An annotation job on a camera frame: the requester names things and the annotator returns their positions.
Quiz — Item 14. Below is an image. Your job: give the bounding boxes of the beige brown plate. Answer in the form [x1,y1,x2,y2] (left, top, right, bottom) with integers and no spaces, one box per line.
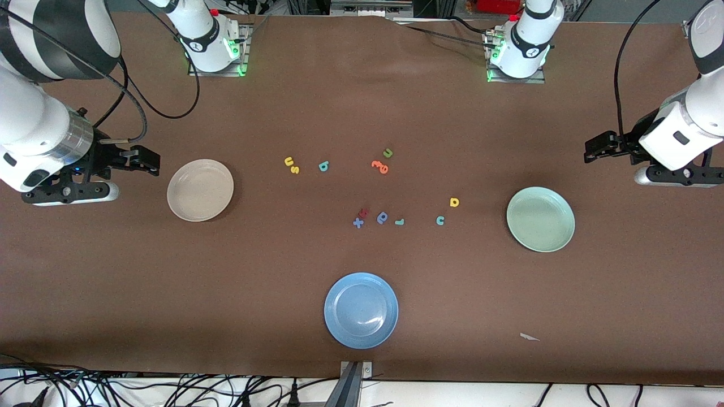
[167,159,235,222]

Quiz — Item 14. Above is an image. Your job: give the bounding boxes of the pale green plate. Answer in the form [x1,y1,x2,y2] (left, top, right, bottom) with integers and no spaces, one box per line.
[506,187,576,253]

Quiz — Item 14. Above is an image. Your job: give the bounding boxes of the red box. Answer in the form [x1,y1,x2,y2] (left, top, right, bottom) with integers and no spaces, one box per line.
[477,0,524,15]

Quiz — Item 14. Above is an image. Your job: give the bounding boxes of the brown table cover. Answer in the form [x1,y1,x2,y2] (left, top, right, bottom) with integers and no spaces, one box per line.
[0,10,724,386]

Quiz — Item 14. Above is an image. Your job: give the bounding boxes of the blue plate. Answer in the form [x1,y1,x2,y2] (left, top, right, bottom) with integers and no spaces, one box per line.
[324,272,399,349]

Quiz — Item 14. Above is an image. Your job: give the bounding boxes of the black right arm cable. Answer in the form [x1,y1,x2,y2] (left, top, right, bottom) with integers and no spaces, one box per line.
[0,0,201,145]

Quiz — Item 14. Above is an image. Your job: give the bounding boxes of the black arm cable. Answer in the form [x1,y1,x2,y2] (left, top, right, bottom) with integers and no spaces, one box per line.
[614,0,662,142]
[0,0,201,145]

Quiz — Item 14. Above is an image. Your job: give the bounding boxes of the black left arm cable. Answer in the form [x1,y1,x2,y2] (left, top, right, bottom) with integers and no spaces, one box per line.
[614,0,662,142]

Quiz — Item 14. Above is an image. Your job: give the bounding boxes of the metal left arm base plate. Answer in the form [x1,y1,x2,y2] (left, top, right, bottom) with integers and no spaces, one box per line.
[486,31,546,84]

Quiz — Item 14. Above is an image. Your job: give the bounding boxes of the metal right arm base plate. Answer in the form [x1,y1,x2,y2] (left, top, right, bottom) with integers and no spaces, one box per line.
[188,23,250,77]

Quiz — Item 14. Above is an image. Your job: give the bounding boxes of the black cable across table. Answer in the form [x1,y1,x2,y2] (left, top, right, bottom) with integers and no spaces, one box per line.
[390,16,501,49]

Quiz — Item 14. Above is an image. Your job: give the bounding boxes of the tangled black cables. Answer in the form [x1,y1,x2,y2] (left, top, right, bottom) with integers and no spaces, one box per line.
[0,353,340,407]

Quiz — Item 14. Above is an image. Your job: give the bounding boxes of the grey metal rail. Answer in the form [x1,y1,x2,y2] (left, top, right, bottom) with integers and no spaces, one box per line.
[330,0,415,18]

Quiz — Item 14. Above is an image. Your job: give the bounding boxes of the aluminium profile bracket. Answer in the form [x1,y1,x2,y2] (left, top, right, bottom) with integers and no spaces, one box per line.
[325,361,374,407]

